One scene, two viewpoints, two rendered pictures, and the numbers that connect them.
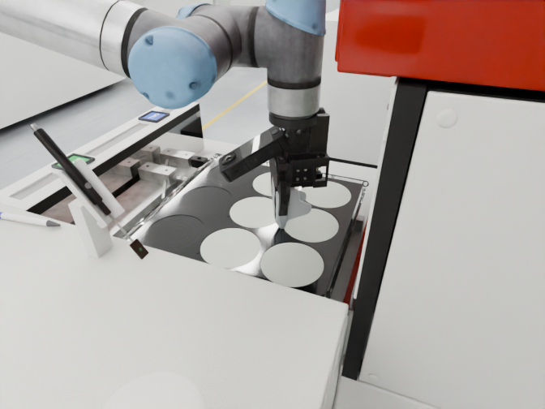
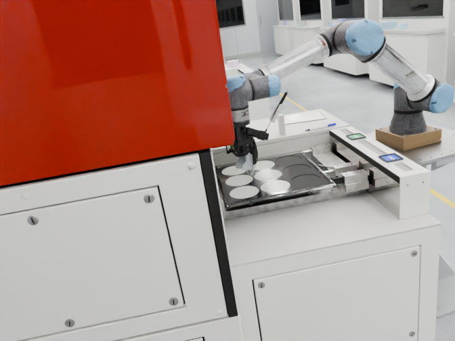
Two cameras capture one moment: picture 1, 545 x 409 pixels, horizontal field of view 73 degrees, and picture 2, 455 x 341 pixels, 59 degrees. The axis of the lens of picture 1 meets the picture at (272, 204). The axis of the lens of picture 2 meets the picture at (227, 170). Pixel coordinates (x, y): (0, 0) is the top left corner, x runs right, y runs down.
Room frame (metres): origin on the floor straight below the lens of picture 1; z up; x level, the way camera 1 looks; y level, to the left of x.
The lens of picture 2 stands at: (1.73, -0.69, 1.46)
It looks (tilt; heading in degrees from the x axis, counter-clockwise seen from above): 21 degrees down; 154
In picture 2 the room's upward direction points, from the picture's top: 9 degrees counter-clockwise
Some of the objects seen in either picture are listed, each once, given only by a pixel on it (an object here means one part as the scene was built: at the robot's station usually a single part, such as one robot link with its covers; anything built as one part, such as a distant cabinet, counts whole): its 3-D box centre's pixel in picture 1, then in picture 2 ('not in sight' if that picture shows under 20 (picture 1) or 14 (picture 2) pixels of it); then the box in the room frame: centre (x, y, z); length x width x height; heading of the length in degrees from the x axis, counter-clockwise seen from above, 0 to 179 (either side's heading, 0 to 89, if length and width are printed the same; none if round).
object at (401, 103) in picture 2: not in sight; (409, 92); (0.57, 0.78, 1.04); 0.13 x 0.12 x 0.14; 168
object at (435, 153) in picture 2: not in sight; (412, 154); (0.57, 0.80, 0.75); 0.45 x 0.44 x 0.13; 78
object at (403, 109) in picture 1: (401, 131); (206, 174); (0.66, -0.25, 1.02); 0.82 x 0.03 x 0.40; 159
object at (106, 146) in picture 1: (124, 166); (372, 165); (0.76, 0.35, 0.89); 0.55 x 0.09 x 0.14; 159
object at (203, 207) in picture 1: (255, 212); (268, 175); (0.56, 0.03, 0.90); 0.34 x 0.34 x 0.01; 69
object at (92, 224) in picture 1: (96, 213); (277, 120); (0.37, 0.22, 1.03); 0.06 x 0.04 x 0.13; 69
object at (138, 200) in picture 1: (139, 202); (336, 168); (0.64, 0.28, 0.87); 0.36 x 0.08 x 0.03; 159
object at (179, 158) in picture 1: (178, 157); (354, 176); (0.79, 0.23, 0.89); 0.08 x 0.03 x 0.03; 69
